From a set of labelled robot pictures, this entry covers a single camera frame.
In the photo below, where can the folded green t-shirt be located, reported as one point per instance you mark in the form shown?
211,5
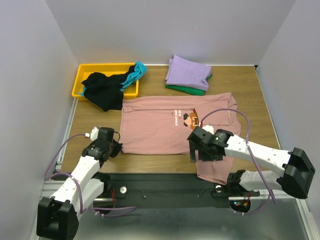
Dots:
190,90

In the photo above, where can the teal garment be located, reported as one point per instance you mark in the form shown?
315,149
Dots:
134,73

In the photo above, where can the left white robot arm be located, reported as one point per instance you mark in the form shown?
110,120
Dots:
58,216

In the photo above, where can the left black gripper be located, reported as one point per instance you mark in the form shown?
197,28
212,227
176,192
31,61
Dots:
117,147

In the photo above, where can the black garment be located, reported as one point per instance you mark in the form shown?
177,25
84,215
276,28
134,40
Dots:
106,91

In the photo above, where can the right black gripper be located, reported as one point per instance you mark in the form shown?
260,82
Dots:
196,137

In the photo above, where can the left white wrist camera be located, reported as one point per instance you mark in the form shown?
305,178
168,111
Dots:
93,135

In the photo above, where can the pink t-shirt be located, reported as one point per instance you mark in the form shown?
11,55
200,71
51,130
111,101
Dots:
160,125

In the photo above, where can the folded lavender t-shirt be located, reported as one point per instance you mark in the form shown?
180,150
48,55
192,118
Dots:
180,65

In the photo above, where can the aluminium rail frame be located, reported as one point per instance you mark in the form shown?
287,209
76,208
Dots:
216,172

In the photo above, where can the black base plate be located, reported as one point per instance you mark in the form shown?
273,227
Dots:
165,191

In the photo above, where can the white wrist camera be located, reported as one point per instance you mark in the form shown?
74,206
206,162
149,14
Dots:
208,128
93,135

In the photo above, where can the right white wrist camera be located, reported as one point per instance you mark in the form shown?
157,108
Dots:
208,128

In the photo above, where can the yellow plastic bin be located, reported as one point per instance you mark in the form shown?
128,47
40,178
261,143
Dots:
85,69

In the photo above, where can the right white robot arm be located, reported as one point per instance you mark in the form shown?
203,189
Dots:
289,171

